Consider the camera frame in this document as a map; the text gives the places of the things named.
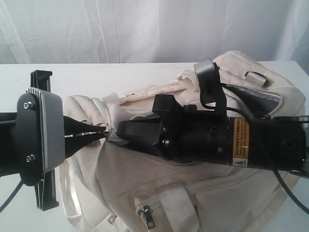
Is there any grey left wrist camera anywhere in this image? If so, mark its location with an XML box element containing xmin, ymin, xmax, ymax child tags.
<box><xmin>14</xmin><ymin>87</ymin><xmax>65</xmax><ymax>186</ymax></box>

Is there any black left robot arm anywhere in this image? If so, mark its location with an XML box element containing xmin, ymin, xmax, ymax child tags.
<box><xmin>0</xmin><ymin>70</ymin><xmax>107</xmax><ymax>211</ymax></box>

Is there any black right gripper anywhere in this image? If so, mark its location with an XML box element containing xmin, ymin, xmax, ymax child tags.
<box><xmin>116</xmin><ymin>94</ymin><xmax>229</xmax><ymax>164</ymax></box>

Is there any cream canvas duffel bag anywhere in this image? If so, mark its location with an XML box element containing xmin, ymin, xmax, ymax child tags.
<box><xmin>59</xmin><ymin>51</ymin><xmax>309</xmax><ymax>232</ymax></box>

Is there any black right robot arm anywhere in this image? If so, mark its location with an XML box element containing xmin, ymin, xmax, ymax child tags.
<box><xmin>117</xmin><ymin>94</ymin><xmax>308</xmax><ymax>171</ymax></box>

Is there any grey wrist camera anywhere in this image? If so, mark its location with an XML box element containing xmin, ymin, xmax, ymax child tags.
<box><xmin>14</xmin><ymin>87</ymin><xmax>65</xmax><ymax>186</ymax></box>
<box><xmin>194</xmin><ymin>59</ymin><xmax>227</xmax><ymax>116</ymax></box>

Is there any metal ring with dark clasp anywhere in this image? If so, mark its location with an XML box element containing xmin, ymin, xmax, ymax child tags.
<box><xmin>97</xmin><ymin>122</ymin><xmax>109</xmax><ymax>136</ymax></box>

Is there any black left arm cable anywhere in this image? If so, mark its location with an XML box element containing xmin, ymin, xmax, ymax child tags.
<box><xmin>0</xmin><ymin>181</ymin><xmax>25</xmax><ymax>211</ymax></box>

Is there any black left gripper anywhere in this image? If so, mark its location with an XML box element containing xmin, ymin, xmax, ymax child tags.
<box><xmin>30</xmin><ymin>70</ymin><xmax>108</xmax><ymax>210</ymax></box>

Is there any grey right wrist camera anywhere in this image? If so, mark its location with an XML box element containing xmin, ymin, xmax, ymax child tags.
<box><xmin>194</xmin><ymin>59</ymin><xmax>227</xmax><ymax>116</ymax></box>

